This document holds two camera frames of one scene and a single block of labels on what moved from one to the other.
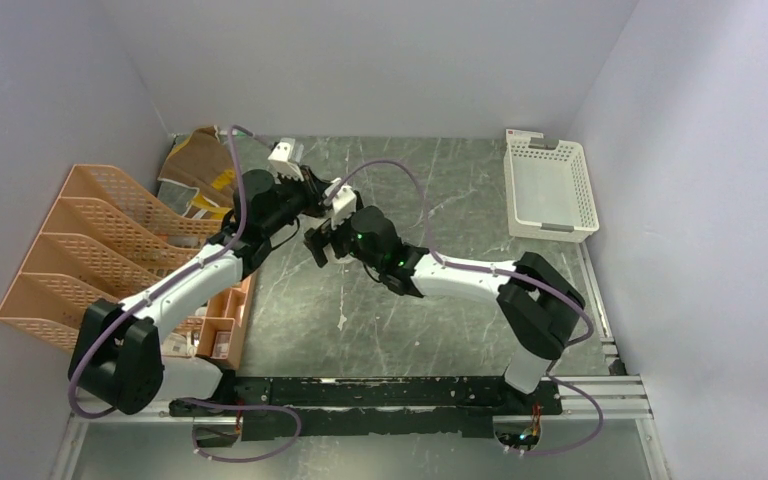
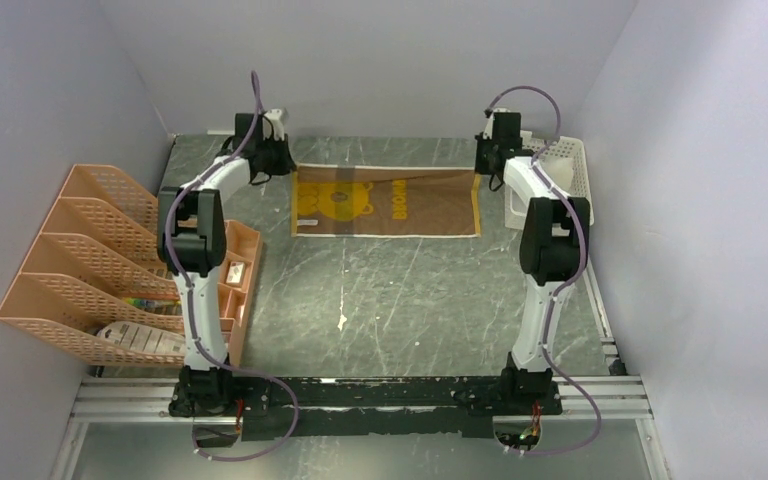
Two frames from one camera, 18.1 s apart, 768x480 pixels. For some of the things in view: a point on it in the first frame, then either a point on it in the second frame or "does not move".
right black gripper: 325,235 to 480,167
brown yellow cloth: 199,159 to 356,200
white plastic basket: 549,188 does not move
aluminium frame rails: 619,397 does not move
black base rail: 272,408 does not move
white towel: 346,262 to 561,170
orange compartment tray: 224,329 does not move
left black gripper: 312,187 to 288,164
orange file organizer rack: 92,239 does not move
